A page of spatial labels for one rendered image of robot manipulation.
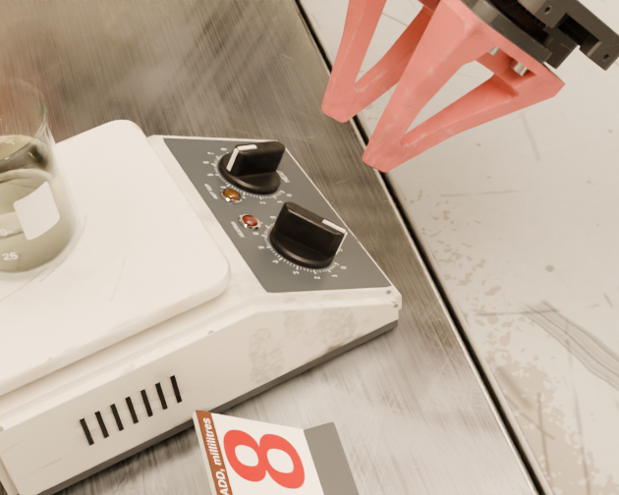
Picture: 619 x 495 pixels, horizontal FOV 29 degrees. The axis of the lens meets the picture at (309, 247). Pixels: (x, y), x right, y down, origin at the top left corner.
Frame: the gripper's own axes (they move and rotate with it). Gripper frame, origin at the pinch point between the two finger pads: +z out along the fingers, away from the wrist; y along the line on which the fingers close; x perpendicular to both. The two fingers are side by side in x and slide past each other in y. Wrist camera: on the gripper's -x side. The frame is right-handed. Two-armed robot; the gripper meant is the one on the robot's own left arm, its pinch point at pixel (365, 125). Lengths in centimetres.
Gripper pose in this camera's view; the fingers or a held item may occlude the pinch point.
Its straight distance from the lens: 48.3
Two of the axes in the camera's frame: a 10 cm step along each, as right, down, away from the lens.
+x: 6.4, 2.5, 7.3
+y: 4.6, 6.4, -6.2
